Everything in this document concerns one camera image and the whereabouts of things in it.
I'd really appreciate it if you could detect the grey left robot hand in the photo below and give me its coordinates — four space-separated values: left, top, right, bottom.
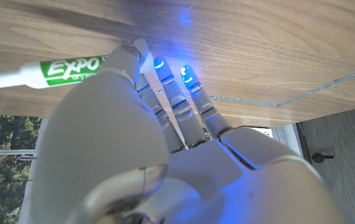
27 39 349 224

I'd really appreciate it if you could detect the white green dry-erase marker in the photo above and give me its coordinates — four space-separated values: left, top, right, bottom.
0 52 154 90

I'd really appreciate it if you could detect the white power strip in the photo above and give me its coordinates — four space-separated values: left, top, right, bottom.
248 126 273 139

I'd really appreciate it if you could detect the printed window forest backdrop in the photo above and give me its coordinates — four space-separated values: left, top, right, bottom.
0 113 43 224

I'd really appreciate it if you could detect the black door handle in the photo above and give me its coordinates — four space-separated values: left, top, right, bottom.
311 152 334 164

